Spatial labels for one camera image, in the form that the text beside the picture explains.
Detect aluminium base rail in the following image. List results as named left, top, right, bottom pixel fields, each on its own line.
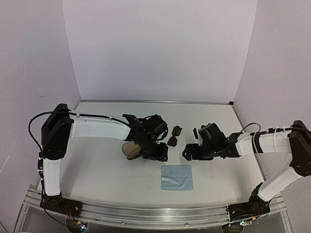
left=23, top=184, right=285, bottom=225

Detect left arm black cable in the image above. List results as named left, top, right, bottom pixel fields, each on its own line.
left=28, top=110, right=73, bottom=156

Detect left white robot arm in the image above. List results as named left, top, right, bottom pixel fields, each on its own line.
left=38, top=103, right=168, bottom=217

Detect black glasses case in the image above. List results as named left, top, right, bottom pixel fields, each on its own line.
left=121, top=142, right=141, bottom=160

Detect blue cleaning cloth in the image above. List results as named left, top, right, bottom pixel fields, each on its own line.
left=160, top=165, right=194, bottom=191

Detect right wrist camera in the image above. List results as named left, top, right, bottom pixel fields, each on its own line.
left=193, top=126, right=203, bottom=146

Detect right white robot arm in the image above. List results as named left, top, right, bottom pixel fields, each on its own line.
left=182, top=120, right=311, bottom=222

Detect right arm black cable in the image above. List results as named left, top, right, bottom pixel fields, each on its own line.
left=239, top=122, right=262, bottom=134

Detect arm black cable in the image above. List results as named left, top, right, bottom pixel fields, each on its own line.
left=28, top=110, right=73, bottom=156
left=239, top=122, right=262, bottom=134

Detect tortoiseshell sunglasses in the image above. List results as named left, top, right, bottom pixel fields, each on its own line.
left=167, top=126, right=182, bottom=147

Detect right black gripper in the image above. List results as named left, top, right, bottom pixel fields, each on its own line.
left=183, top=144, right=220, bottom=162

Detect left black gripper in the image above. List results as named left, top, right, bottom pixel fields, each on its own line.
left=139, top=134, right=169, bottom=163

